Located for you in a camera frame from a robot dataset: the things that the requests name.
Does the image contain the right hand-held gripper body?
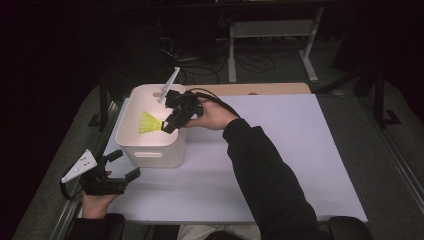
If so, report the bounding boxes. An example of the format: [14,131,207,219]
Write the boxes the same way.
[157,66,205,125]

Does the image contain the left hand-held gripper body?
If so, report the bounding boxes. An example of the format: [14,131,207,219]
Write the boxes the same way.
[60,148,129,196]

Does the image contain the yellow shuttlecock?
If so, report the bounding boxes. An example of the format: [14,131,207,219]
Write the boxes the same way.
[138,110,165,135]

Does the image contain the white plastic storage bin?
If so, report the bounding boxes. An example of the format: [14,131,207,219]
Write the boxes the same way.
[115,83,189,169]

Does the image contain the person's left hand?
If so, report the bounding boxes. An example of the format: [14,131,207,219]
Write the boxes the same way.
[81,191,118,220]

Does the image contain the person's right hand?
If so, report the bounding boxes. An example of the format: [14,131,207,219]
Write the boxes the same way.
[182,97,240,131]

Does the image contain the black metal stand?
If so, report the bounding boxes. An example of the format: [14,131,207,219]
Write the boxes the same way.
[314,64,402,129]
[88,75,113,132]

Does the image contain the pale lilac table cover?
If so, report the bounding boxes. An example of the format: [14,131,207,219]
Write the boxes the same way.
[77,93,369,224]

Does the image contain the person's light trousers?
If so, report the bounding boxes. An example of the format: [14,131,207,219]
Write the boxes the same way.
[175,223,263,240]

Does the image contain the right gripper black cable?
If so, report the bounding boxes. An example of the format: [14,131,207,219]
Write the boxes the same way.
[185,87,242,120]

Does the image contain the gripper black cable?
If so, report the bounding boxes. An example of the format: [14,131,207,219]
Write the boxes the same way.
[185,87,242,120]
[59,179,83,202]

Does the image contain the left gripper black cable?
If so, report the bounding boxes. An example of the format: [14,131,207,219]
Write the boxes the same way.
[59,179,83,202]

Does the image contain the tangle of black floor cables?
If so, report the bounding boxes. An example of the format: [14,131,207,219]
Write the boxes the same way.
[159,36,288,86]

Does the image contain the white metal desk frame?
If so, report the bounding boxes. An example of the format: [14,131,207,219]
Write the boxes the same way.
[227,6,325,84]

